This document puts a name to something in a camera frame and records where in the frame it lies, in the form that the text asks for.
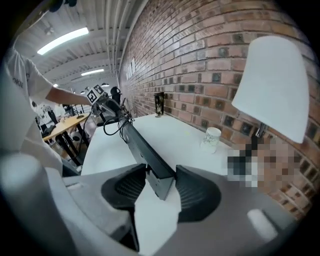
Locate black keyboard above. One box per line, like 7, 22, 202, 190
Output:
123, 116, 177, 202

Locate person's left forearm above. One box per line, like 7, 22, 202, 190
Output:
46, 87, 92, 107

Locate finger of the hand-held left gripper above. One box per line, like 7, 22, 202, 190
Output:
106, 98, 124, 116
99, 105, 121, 120

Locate white shade table lamp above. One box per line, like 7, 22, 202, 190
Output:
226, 35, 311, 181

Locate thin black cord loop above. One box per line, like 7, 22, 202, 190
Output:
102, 109, 135, 145

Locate white printed t-shirt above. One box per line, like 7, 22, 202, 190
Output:
0, 46, 64, 176

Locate dark patterned tumbler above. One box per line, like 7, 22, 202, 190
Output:
154, 91, 166, 119

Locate white table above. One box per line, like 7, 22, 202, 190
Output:
80, 113, 258, 253

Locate white patterned cup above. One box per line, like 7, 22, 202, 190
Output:
200, 126, 223, 154

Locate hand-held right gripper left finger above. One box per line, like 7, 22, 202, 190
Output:
62, 163, 148, 252

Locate long ceiling light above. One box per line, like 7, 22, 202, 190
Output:
80, 68, 105, 77
37, 27, 90, 56

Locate round wooden table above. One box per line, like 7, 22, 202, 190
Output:
41, 112, 91, 166

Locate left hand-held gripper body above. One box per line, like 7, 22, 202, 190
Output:
86, 84, 111, 117

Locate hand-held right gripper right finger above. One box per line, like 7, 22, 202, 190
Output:
149, 164, 299, 256

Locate white ceiling pipes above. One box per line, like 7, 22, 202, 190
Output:
104, 0, 132, 77

